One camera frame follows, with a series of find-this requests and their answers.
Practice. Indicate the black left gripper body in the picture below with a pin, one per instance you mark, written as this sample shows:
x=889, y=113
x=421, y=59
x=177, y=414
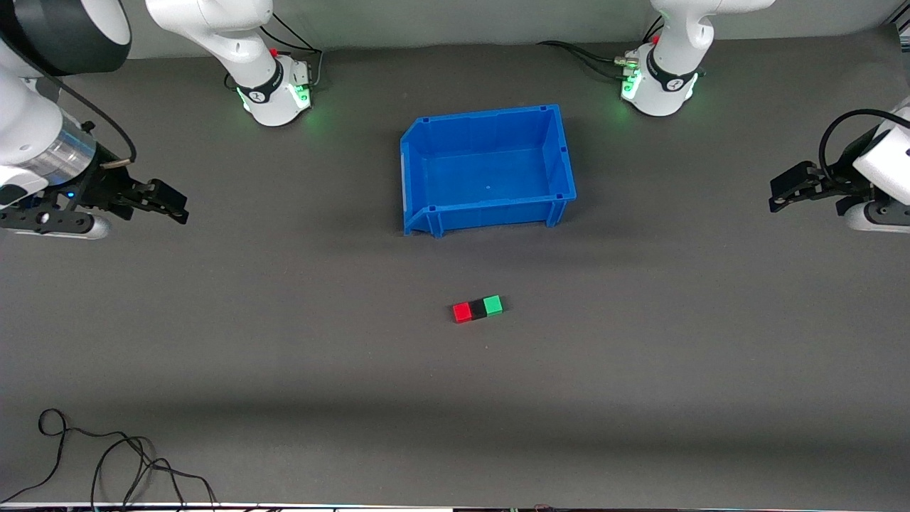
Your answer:
x=829, y=184

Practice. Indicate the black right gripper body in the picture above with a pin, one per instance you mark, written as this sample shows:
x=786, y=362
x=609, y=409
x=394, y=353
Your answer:
x=102, y=188

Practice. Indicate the red cube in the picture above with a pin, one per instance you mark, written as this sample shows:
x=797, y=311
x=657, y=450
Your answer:
x=462, y=312

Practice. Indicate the green cube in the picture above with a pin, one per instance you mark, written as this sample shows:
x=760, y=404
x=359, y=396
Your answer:
x=493, y=305

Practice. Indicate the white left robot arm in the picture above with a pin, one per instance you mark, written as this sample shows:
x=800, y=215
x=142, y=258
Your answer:
x=668, y=78

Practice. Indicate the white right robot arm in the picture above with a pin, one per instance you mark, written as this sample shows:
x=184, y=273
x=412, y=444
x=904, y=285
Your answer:
x=242, y=57

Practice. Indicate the black cube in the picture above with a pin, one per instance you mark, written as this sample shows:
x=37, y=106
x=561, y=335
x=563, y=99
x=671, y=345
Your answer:
x=478, y=308

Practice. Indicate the dark grey table mat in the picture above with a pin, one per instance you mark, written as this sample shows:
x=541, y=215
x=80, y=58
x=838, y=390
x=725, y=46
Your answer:
x=355, y=398

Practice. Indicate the blue plastic bin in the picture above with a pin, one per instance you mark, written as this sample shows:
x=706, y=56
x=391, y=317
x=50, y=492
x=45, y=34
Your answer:
x=490, y=171

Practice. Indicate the grey metal frame rail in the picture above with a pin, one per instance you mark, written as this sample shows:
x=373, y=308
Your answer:
x=903, y=28

